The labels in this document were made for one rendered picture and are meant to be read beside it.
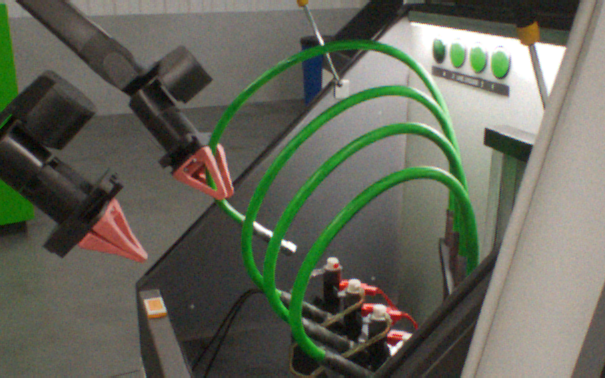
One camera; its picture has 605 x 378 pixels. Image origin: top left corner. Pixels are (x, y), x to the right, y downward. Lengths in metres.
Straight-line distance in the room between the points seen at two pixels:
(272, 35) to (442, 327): 7.35
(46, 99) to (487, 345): 0.52
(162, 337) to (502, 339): 0.63
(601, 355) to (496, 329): 0.13
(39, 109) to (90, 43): 0.35
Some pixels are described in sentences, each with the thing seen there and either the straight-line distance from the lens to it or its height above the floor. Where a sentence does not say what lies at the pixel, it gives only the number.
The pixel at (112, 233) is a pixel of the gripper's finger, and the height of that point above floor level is 1.24.
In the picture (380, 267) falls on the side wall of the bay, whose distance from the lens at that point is 1.48.
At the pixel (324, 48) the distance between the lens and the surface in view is 1.02.
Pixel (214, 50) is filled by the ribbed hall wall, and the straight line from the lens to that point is 7.78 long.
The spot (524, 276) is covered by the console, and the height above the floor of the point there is 1.25.
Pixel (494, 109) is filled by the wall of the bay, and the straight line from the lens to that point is 1.15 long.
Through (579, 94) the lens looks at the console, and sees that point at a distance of 0.67.
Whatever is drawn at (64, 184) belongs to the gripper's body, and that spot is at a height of 1.30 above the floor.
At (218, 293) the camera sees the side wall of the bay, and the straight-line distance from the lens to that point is 1.37.
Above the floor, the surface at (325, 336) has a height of 1.08.
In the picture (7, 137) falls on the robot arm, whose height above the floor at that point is 1.35.
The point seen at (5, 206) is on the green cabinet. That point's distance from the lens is 4.35.
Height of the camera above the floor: 1.53
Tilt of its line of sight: 18 degrees down
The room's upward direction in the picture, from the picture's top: straight up
